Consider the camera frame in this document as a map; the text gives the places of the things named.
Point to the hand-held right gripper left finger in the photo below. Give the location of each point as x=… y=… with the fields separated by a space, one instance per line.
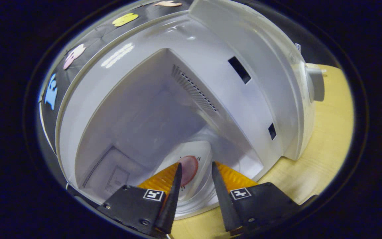
x=172 y=199

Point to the white square plate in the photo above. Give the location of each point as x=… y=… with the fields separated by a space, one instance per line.
x=201 y=150

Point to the white microwave oven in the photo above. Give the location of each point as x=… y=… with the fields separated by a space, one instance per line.
x=144 y=99

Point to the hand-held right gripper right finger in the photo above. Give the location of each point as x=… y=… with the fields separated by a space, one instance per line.
x=225 y=202

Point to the pink ham slice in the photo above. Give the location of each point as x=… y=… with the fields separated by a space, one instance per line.
x=189 y=166

